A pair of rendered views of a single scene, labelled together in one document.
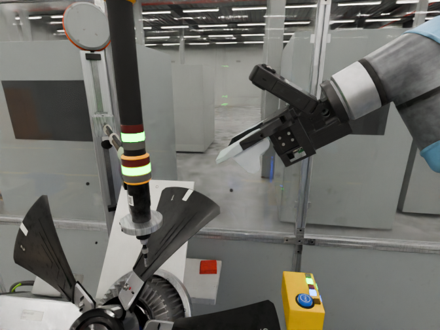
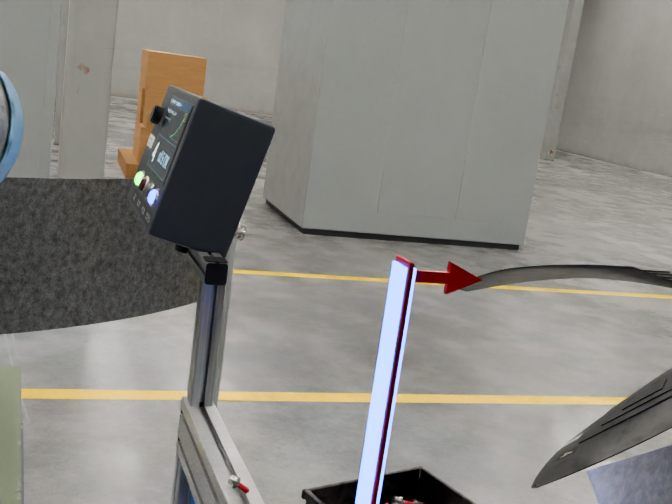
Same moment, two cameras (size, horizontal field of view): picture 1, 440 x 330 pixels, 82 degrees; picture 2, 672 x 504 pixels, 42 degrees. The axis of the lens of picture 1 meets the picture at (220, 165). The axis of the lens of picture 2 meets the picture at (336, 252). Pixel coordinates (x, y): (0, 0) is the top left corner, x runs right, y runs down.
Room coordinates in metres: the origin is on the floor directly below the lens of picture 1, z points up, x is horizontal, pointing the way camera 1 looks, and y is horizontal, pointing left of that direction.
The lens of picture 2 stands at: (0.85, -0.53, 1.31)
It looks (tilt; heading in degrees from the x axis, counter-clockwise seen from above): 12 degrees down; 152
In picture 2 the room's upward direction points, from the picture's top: 8 degrees clockwise
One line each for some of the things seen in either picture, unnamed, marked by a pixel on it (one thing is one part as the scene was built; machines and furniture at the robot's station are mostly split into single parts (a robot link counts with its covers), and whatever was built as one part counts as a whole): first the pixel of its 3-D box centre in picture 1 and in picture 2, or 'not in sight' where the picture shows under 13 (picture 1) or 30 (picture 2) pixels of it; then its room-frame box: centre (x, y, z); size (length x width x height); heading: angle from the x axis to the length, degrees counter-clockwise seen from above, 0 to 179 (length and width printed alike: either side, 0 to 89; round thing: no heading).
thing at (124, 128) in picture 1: (132, 127); not in sight; (0.39, 0.13, 1.62); 0.03 x 0.03 x 0.01
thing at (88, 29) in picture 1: (88, 27); not in sight; (1.02, 0.48, 1.88); 0.16 x 0.07 x 0.16; 118
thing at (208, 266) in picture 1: (208, 266); not in sight; (0.99, 0.05, 0.87); 0.08 x 0.08 x 0.02; 1
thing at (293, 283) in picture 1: (300, 302); not in sight; (0.64, -0.26, 1.02); 0.16 x 0.10 x 0.11; 173
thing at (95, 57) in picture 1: (104, 139); not in sight; (0.99, 0.46, 1.48); 0.05 x 0.03 x 0.62; 118
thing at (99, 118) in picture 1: (103, 124); not in sight; (0.94, 0.43, 1.54); 0.10 x 0.07 x 0.09; 28
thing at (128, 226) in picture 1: (138, 196); not in sight; (0.40, 0.14, 1.50); 0.09 x 0.07 x 0.10; 28
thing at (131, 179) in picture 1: (137, 175); not in sight; (0.39, 0.13, 1.54); 0.04 x 0.04 x 0.01
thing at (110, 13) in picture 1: (128, 84); not in sight; (0.39, 0.13, 1.68); 0.03 x 0.03 x 0.21
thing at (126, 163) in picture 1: (135, 159); not in sight; (0.39, 0.13, 1.57); 0.04 x 0.04 x 0.01
